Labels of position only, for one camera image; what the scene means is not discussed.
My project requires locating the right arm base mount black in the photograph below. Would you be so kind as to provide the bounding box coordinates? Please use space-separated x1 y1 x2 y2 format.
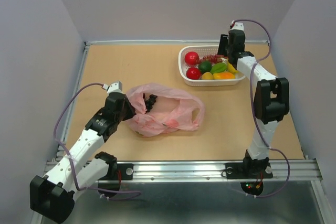
224 162 273 179

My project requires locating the red grape bunch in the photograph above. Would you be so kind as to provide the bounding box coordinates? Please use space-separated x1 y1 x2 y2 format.
199 55 227 64

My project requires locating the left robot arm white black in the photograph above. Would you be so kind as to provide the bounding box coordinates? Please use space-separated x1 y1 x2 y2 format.
29 92 135 223

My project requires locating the pink plastic bag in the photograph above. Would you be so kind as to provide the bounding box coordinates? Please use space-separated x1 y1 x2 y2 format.
126 83 205 137

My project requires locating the white plastic basket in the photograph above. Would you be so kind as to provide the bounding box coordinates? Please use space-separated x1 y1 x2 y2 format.
178 45 247 87

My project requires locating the aluminium front rail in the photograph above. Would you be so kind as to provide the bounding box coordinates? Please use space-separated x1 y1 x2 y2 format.
96 159 322 184

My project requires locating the dark grape bunch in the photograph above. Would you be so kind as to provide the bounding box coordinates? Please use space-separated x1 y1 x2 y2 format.
143 93 158 113

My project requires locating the red apple lower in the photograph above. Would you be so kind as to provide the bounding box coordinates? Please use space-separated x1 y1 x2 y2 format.
186 67 202 80

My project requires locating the yellow starfruit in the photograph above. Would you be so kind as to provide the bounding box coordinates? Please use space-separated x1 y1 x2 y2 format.
201 72 214 80

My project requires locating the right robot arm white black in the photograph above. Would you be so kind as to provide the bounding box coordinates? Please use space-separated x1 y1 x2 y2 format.
219 28 289 179

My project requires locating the green lime fruit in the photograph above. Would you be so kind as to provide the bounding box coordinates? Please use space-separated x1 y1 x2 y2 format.
198 61 212 74

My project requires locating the orange yellow mango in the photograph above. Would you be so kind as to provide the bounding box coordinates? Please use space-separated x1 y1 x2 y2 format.
213 72 236 80

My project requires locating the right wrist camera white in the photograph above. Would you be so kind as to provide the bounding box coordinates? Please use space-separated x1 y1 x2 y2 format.
229 21 244 31

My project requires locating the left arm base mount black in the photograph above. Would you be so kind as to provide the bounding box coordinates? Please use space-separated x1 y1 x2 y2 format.
99 163 134 180

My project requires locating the yellow lemon fruit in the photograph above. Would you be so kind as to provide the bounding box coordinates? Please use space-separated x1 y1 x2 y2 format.
227 62 238 74

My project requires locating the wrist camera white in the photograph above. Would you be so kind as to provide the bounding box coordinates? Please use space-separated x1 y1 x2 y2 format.
102 81 123 94
229 21 244 31

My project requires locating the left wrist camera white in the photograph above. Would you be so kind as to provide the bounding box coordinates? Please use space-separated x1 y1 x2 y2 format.
102 81 123 94

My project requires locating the red apple upper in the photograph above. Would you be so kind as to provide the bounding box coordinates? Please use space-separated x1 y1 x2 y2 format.
184 51 200 66

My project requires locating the red apple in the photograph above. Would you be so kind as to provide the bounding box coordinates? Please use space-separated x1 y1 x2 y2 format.
186 67 202 80
184 51 200 66

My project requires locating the green starfruit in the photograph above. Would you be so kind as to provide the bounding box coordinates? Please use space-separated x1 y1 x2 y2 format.
210 62 227 74

